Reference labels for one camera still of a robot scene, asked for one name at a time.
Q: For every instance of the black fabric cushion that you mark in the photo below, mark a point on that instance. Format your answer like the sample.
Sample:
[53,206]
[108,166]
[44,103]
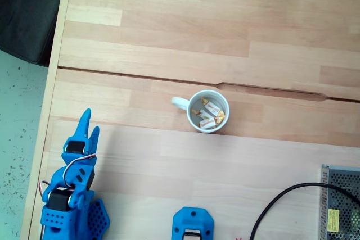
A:
[25,12]

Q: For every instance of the perforated metal power supply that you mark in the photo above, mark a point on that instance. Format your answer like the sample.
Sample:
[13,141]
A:
[341,195]

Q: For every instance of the wrapped caramel sweet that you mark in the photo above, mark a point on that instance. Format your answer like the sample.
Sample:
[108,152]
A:
[204,115]
[211,107]
[207,123]

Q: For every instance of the blue printed post mount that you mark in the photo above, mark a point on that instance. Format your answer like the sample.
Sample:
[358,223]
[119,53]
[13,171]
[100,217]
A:
[180,220]

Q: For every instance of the white ceramic mug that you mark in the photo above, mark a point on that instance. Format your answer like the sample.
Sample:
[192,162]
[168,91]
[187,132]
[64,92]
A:
[192,123]

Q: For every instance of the light wooden base board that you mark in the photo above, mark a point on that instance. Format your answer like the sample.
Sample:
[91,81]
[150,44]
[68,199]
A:
[197,167]

